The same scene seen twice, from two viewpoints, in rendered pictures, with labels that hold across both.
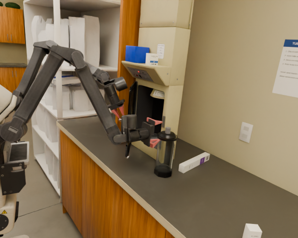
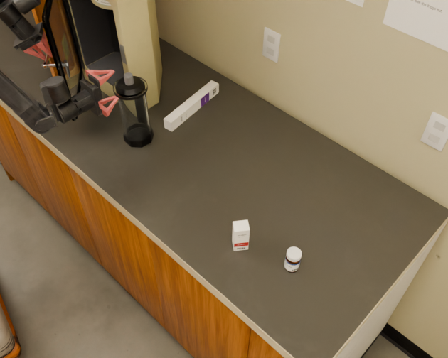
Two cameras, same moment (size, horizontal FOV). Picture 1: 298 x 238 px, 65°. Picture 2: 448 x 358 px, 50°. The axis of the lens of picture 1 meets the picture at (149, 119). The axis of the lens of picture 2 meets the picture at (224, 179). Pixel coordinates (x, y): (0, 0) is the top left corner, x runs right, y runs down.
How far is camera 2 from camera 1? 0.59 m
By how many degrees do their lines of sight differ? 32
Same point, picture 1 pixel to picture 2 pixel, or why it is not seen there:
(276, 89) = not seen: outside the picture
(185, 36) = not seen: outside the picture
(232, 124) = (252, 28)
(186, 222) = (167, 221)
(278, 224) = (291, 200)
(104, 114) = (7, 93)
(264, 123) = (295, 33)
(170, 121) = (136, 50)
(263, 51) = not seen: outside the picture
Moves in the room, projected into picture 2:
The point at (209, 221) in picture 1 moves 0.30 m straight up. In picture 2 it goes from (199, 212) to (195, 143)
